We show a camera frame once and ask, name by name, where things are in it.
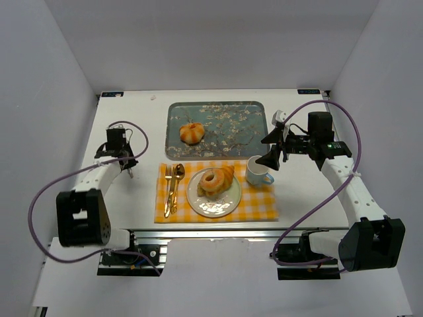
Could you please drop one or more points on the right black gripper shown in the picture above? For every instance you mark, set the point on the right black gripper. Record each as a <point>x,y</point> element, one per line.
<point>283,145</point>

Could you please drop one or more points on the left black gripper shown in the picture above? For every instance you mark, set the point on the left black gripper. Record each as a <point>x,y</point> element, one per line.
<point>127,162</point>

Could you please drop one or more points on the golden croissant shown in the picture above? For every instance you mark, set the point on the golden croissant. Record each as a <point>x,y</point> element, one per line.
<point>228,172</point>

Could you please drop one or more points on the glazed ring donut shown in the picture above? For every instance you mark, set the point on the glazed ring donut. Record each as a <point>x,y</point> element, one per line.
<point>212,180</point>

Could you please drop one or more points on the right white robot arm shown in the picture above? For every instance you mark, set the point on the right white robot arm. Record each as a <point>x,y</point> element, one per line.
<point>373,239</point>

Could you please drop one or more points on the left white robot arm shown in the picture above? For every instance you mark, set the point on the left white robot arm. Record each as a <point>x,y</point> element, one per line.
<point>81,213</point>

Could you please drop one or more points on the white and blue mug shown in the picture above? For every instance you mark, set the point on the white and blue mug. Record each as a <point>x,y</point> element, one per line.
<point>257,174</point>

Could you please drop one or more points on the gold fork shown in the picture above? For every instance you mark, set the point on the gold fork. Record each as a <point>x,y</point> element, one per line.
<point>168,178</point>

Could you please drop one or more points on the floral blue serving tray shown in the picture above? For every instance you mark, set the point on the floral blue serving tray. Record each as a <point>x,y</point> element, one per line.
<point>233,130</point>

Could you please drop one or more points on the gold spoon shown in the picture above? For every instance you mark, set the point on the gold spoon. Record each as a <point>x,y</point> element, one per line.
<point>180,173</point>

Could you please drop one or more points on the yellow checkered placemat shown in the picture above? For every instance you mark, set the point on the yellow checkered placemat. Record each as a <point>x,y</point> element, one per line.
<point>258,203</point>

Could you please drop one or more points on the right blue corner label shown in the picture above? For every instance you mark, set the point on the right blue corner label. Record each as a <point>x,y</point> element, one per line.
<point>308,91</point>

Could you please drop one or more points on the blue corner label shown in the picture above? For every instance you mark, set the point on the blue corner label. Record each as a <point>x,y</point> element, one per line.
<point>308,91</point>
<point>112,94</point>

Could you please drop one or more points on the round striped bun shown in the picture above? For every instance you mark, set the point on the round striped bun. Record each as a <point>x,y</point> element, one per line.
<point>191,133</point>

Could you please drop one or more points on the white round plate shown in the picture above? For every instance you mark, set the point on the white round plate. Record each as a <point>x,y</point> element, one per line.
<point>216,206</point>

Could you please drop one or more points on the left blue corner label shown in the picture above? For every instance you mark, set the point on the left blue corner label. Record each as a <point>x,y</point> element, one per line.
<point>112,94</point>

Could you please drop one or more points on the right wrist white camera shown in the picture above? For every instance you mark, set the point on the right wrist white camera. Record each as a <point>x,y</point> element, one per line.
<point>278,117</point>

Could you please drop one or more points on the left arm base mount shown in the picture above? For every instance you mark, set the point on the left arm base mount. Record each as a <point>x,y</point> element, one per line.
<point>144,258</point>

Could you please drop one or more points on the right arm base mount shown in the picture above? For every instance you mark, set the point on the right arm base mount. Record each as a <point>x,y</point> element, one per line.
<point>301,264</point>

